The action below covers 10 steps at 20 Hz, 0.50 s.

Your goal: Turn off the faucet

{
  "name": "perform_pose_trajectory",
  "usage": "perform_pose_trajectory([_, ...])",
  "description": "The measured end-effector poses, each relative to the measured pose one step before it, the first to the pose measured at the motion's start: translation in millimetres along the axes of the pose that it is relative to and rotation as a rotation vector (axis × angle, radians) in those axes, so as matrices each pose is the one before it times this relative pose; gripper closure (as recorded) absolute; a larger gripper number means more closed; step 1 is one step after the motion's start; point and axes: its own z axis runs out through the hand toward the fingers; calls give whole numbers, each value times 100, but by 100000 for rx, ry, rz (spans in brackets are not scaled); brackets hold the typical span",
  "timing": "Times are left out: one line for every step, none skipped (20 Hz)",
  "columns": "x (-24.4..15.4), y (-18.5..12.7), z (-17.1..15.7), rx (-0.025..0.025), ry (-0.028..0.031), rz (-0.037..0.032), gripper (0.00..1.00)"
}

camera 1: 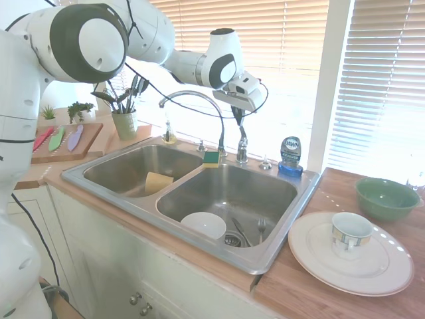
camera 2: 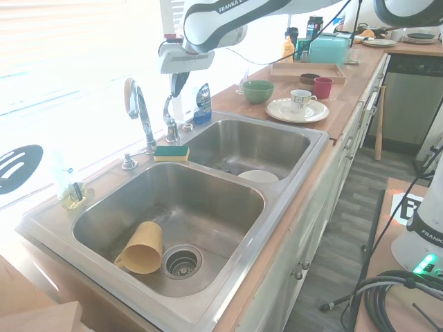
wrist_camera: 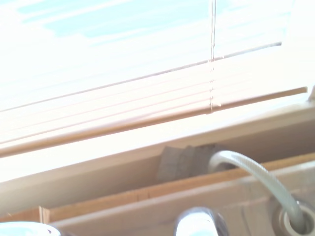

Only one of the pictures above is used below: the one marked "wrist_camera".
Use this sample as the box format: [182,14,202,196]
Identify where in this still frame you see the gooseneck braided faucet spout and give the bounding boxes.
[208,150,315,236]

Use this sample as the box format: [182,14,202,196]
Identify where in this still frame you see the wide wooden window blind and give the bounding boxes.
[0,0,309,158]

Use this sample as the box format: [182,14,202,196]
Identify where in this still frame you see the grey tape patch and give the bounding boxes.
[157,144,237,182]

